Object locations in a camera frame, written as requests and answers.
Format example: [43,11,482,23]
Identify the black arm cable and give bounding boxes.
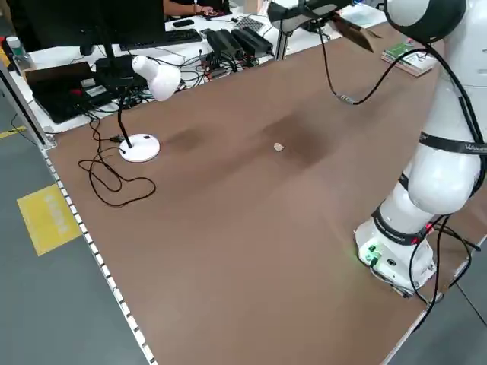
[318,18,444,106]

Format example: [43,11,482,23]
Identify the dark book with hand print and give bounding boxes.
[327,10,384,53]

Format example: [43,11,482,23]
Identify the green cover book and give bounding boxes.
[381,40,434,73]

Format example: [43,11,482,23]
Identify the cream paperback book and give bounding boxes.
[381,52,434,78]

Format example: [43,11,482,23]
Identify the yellow floor sticker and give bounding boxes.
[16,183,83,257]

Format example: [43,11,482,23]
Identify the black keyboard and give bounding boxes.
[119,28,204,52]

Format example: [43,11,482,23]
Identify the grey perforated plate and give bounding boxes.
[233,15,266,33]

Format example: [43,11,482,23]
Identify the light blue pad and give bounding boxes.
[340,6,384,28]

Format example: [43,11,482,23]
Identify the clear bottle with white cap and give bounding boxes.
[5,36,34,73]

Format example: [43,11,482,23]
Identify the slanted aluminium frame post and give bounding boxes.
[0,60,58,150]

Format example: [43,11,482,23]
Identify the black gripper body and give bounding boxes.
[302,0,343,24]

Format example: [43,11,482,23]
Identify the black arm base cables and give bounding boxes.
[403,220,487,339]

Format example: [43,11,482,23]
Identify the white slotted cable duct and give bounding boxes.
[40,147,158,365]

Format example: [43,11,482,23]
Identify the black flat device with labels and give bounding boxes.
[24,60,119,125]

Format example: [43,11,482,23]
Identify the person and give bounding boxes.
[162,0,233,19]

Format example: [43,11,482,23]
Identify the black computer monitor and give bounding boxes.
[21,0,167,88]

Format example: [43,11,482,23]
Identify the black finned power supply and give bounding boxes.
[231,27,275,56]
[205,29,244,59]

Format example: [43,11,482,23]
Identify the black lamp cable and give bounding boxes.
[78,118,157,208]

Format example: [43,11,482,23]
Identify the USB hub with cables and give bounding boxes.
[196,49,262,80]

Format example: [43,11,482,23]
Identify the white desk lamp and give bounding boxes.
[116,55,183,163]

